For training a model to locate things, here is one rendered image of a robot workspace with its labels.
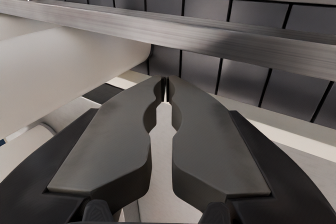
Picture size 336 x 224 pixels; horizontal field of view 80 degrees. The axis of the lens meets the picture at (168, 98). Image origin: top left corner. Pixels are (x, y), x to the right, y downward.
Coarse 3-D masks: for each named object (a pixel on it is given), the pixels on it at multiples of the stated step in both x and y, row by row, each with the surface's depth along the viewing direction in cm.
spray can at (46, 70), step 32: (64, 32) 13; (96, 32) 15; (0, 64) 10; (32, 64) 11; (64, 64) 12; (96, 64) 14; (128, 64) 18; (0, 96) 10; (32, 96) 11; (64, 96) 13; (0, 128) 10
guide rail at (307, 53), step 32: (0, 0) 15; (32, 0) 14; (128, 32) 10; (160, 32) 9; (192, 32) 8; (224, 32) 8; (256, 32) 7; (288, 32) 7; (256, 64) 8; (288, 64) 7; (320, 64) 7
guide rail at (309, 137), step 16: (112, 80) 20; (128, 80) 19; (240, 112) 15; (256, 112) 15; (272, 112) 15; (272, 128) 14; (288, 128) 13; (304, 128) 13; (320, 128) 13; (288, 144) 14; (304, 144) 13; (320, 144) 12
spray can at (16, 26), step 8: (0, 16) 17; (8, 16) 17; (16, 16) 17; (0, 24) 16; (8, 24) 17; (16, 24) 17; (24, 24) 17; (32, 24) 18; (40, 24) 18; (48, 24) 19; (56, 24) 20; (0, 32) 16; (8, 32) 16; (16, 32) 17; (24, 32) 17; (32, 32) 18
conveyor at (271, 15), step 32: (64, 0) 24; (96, 0) 21; (128, 0) 19; (160, 0) 17; (192, 0) 16; (224, 0) 15; (320, 32) 13; (160, 64) 21; (192, 64) 19; (224, 64) 17; (224, 96) 18; (256, 96) 17; (288, 96) 16; (320, 96) 14
